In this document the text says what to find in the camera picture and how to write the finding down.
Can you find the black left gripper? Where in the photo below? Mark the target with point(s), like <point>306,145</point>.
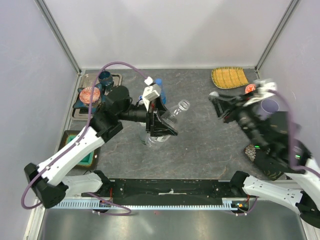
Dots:
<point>154,124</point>

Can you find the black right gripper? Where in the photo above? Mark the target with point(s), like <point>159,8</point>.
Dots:
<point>223,103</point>

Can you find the red-label clear bottle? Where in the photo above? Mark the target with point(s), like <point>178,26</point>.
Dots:
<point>174,117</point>

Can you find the white bottle cap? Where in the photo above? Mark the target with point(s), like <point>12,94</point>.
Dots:
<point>214,94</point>

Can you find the green-label Cestbon bottle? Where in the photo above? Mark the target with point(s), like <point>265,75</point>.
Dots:
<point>142,137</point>

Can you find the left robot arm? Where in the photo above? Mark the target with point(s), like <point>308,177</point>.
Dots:
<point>49,180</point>

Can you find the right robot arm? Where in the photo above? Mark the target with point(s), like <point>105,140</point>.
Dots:
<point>275,151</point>

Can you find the clear bottle blue-white cap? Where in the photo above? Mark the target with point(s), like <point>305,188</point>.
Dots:
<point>140,101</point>

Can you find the blue-label water bottle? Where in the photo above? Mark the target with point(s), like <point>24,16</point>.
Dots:
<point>159,82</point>

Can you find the yellow woven tray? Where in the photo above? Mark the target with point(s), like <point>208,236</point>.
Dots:
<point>229,77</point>

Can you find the red floral bowl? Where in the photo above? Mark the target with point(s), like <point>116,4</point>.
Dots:
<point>250,88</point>

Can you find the purple plastic cup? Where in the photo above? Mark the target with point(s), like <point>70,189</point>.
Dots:
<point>268,107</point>

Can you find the dark teal mug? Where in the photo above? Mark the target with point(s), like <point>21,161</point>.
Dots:
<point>106,79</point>

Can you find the dark blue star plate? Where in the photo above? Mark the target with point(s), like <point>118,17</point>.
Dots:
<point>83,107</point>

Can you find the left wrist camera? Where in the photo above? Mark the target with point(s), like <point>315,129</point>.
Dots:
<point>150,93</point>

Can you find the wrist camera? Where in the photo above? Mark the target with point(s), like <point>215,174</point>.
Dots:
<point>150,93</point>
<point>264,90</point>

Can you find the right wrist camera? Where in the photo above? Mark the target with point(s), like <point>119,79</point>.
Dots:
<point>264,90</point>

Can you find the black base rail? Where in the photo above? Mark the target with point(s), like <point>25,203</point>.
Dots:
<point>127,187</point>

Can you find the slotted cable duct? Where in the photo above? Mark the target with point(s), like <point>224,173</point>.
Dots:
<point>163,202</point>

